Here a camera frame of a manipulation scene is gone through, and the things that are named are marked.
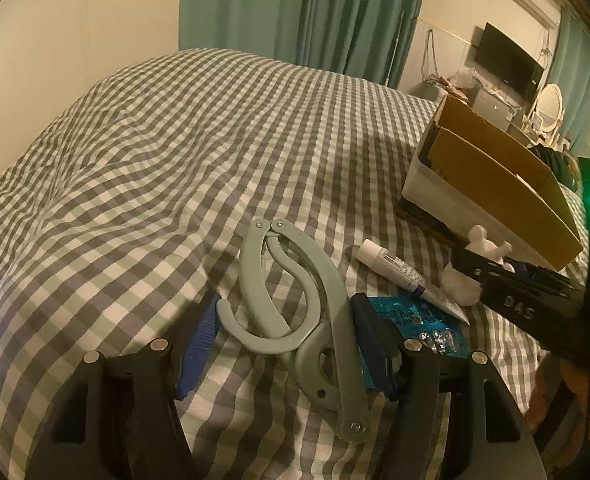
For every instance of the grey storage box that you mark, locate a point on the grey storage box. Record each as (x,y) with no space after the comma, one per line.
(492,105)

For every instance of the white tube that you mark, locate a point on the white tube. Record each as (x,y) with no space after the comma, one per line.
(385,260)

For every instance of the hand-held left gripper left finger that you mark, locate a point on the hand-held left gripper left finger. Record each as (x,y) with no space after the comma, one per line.
(195,347)

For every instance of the white plush toy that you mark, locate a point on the white plush toy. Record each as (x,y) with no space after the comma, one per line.
(462,285)

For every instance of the checkered bed blanket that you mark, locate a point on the checkered bed blanket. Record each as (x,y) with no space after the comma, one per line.
(200,160)

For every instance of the green window curtain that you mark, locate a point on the green window curtain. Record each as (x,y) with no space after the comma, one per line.
(577,75)

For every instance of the oval white mirror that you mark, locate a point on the oval white mirror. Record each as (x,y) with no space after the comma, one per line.
(550,102)

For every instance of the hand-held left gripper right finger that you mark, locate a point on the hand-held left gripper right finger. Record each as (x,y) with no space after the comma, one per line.
(372,347)

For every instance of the black wall television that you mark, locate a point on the black wall television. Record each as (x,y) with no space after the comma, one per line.
(507,60)

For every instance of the cardboard box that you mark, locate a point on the cardboard box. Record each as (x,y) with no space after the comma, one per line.
(495,170)

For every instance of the blue foil packet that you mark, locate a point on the blue foil packet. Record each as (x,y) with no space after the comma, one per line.
(425,325)

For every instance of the person's right forearm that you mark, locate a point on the person's right forearm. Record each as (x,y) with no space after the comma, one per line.
(582,385)

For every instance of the dark cloth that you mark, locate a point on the dark cloth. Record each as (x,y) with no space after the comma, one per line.
(557,165)

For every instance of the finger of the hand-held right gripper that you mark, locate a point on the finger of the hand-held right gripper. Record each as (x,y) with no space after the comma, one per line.
(530,271)
(475,266)

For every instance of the green folding clothes hanger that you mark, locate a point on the green folding clothes hanger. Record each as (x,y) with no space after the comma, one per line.
(335,320)

